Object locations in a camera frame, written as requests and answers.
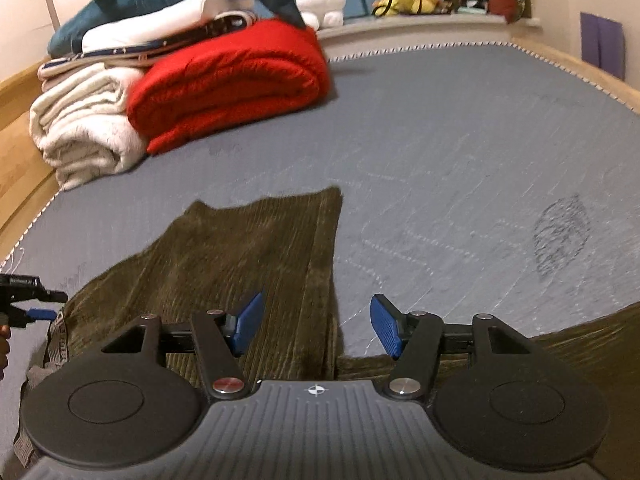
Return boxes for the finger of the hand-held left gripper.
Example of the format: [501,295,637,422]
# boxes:
[31,287,69,305]
[20,308,59,324]

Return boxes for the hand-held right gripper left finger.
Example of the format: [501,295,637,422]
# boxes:
[101,292,265,402]

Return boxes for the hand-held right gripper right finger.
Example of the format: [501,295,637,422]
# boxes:
[369,294,531,401]

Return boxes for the olive corduroy pants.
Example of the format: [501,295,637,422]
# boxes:
[12,186,640,480]

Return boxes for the grey mattress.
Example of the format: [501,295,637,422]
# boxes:
[0,40,640,361]

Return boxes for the cream folded blanket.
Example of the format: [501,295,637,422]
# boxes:
[29,62,150,192]

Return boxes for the red folded blanket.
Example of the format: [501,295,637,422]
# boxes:
[126,17,333,157]

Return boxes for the navy patterned folded cloth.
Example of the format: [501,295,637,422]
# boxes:
[37,10,261,80]

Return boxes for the white folded cloth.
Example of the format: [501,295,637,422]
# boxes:
[81,0,231,53]

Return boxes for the white windowsill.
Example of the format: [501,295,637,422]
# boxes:
[315,11,542,42]

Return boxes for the white plush toy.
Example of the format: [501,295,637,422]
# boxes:
[295,0,347,31]

